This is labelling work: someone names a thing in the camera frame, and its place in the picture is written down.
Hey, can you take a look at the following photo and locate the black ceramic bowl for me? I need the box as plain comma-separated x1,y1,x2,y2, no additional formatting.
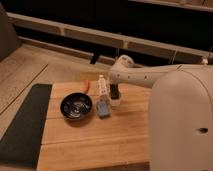
60,92,93,121

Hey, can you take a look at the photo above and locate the dark green mat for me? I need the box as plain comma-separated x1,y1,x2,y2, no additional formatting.
0,84,52,168

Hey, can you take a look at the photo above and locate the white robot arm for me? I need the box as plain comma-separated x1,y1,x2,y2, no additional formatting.
109,55,213,171

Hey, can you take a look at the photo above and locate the white small bottle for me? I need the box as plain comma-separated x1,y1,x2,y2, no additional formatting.
98,75,108,100

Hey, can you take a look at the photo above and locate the orange red marker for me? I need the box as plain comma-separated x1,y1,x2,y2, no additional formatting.
84,80,90,94

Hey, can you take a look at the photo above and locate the wooden shelf frame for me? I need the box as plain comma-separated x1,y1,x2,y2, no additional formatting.
1,0,213,66

